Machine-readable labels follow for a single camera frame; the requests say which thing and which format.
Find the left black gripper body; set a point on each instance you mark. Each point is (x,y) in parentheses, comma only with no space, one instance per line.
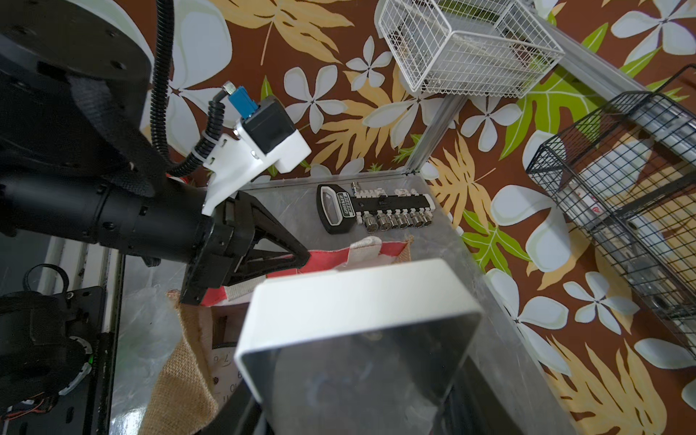
(217,255)

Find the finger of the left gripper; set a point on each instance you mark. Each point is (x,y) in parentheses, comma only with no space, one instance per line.
(265,245)
(261,267)

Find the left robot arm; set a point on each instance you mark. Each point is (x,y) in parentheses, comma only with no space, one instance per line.
(84,152)

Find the black socket set holder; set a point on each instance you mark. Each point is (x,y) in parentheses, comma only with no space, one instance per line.
(341,210)

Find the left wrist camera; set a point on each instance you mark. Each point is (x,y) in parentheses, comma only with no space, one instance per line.
(264,137)

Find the white wire basket left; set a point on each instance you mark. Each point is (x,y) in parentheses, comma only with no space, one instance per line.
(472,48)

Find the black wire basket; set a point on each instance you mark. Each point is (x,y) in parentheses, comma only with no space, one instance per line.
(625,176)

